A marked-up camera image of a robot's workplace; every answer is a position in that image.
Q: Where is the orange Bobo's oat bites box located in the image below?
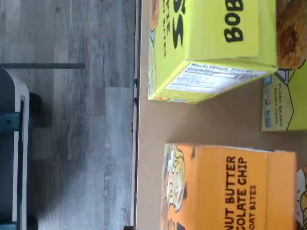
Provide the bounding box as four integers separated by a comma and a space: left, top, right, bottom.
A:
160, 143, 298, 230
295, 167, 307, 230

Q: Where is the dark robot base cart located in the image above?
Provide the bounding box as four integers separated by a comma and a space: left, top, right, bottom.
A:
0, 68, 31, 230

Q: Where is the wooden shelf board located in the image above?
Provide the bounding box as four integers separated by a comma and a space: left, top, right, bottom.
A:
138, 0, 307, 230

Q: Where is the green Bobo's apple pie box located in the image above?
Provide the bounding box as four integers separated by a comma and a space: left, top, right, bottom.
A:
261, 0, 307, 132
148, 0, 278, 105

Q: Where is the thin black pole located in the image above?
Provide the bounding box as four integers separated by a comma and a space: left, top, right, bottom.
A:
0, 63, 85, 70

